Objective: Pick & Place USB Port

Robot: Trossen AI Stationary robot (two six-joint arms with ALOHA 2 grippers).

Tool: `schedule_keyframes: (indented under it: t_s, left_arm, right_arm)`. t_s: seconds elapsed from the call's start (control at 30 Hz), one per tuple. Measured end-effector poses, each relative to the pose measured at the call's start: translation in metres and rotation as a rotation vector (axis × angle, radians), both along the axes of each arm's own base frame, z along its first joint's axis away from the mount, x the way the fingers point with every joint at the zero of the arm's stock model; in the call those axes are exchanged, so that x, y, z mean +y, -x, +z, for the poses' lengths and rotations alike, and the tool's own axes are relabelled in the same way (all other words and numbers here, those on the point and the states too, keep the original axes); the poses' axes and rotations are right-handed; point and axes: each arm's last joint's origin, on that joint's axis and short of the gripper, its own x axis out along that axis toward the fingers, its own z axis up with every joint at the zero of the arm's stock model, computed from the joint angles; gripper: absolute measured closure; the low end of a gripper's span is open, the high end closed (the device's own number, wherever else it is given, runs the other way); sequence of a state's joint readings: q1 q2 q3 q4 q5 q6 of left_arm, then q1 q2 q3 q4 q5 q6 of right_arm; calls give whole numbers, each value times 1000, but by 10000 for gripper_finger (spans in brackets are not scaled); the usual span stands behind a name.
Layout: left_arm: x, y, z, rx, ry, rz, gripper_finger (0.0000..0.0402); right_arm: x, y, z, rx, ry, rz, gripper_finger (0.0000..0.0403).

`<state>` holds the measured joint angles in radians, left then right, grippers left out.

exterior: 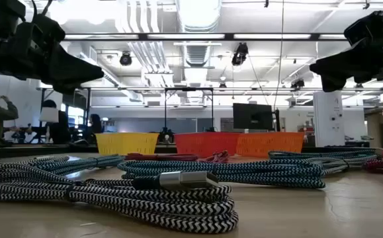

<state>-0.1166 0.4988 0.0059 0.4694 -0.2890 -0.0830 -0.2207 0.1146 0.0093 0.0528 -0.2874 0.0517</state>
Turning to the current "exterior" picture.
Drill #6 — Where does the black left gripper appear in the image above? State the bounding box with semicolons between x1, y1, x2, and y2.
0;21;105;96

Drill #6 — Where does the grey braided USB cable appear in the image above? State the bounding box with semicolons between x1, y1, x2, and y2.
0;157;79;182
0;163;239;235
305;155;370;176

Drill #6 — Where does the magenta utensil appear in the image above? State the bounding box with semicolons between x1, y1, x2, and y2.
124;152;199;162

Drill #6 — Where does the teal utensil horizontal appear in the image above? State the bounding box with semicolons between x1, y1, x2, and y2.
117;159;327;190

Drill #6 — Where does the white rectangular sheet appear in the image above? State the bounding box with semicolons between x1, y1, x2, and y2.
39;106;60;124

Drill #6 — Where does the black ceiling spot lamp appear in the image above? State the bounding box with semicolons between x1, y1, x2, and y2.
118;50;134;67
231;42;249;67
290;78;306;91

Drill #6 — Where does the white pillar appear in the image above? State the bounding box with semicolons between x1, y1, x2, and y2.
312;90;345;147

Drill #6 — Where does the yellow plastic mesh basket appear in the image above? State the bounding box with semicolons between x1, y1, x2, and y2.
95;132;160;156

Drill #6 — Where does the black computer monitor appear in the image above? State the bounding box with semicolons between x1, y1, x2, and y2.
232;102;275;131

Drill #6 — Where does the orange plastic mesh basket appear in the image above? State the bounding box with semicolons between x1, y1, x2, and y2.
235;132;305;157

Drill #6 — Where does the overhead bar with light strips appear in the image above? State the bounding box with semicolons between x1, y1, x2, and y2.
62;32;348;42

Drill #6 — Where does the red plastic mesh basket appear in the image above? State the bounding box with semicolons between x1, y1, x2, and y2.
173;132;241;159

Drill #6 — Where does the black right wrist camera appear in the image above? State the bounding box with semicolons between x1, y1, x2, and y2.
343;11;383;47

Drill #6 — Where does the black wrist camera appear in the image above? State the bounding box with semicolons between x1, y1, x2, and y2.
31;13;67;46
343;11;383;47

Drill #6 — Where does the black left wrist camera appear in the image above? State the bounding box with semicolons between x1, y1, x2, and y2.
31;13;67;46

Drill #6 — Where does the thin hanging cord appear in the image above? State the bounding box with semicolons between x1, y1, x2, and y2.
273;0;285;110

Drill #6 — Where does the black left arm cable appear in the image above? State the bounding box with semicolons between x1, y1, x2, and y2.
28;0;55;20

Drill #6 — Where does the black background rig frame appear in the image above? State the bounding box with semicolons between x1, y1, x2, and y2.
163;87;215;133

